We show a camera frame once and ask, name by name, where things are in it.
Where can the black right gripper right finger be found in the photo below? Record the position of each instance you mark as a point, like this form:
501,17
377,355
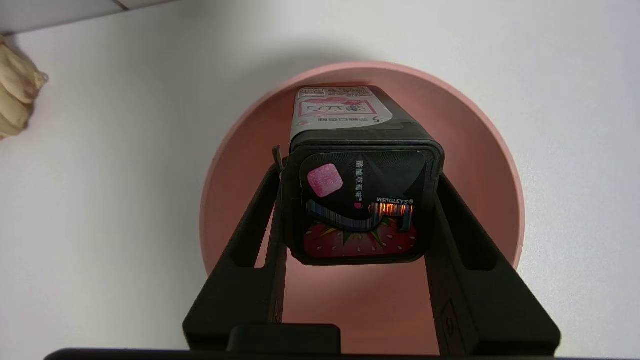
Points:
480,285

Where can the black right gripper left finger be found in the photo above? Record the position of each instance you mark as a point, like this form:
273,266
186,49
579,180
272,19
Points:
240,280

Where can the black chewing gum tin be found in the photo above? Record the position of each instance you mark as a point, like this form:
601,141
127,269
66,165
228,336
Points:
360,200

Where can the pink bowl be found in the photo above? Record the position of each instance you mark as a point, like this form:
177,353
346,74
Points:
490,165

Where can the striped bread roll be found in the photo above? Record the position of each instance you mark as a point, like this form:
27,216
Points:
15,92

